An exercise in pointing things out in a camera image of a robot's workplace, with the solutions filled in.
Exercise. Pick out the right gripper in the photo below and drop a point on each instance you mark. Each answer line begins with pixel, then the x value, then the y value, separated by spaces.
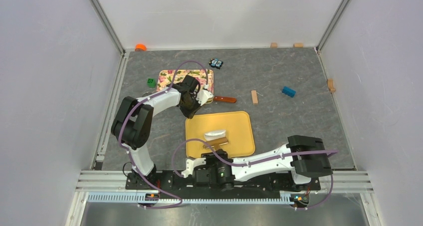
pixel 209 157

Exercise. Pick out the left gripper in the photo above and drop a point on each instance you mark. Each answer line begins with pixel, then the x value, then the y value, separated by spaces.
pixel 190 114

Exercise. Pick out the white dough ball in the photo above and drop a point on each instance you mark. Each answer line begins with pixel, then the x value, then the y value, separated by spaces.
pixel 215 134

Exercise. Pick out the yellow cutting mat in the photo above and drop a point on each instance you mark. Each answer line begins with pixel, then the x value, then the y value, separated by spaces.
pixel 238 131

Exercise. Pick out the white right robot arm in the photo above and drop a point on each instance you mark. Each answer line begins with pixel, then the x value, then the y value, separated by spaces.
pixel 301 159

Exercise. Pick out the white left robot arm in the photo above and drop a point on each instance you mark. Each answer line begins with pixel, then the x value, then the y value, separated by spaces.
pixel 132 124

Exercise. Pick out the floral pattern tray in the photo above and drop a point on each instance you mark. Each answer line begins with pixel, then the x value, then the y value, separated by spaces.
pixel 166 76

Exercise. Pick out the green plastic block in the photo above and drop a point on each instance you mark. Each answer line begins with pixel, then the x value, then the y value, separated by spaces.
pixel 151 83

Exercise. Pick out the black patterned small box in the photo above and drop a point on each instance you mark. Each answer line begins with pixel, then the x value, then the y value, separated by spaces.
pixel 216 63

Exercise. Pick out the small wooden block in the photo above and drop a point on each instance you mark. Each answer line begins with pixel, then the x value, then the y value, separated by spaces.
pixel 254 97

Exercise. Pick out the orange plastic cap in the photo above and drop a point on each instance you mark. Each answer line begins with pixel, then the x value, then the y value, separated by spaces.
pixel 140 47

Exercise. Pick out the blue plastic block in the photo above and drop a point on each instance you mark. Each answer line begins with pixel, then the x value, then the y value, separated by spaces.
pixel 288 91

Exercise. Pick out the wooden piece right edge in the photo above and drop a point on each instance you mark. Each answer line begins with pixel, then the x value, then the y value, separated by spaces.
pixel 330 85

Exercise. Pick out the metal scraper with wooden handle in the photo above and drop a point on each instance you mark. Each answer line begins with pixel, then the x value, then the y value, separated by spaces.
pixel 225 99

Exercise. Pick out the wooden block at back wall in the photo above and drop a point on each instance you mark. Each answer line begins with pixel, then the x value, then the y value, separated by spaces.
pixel 273 45

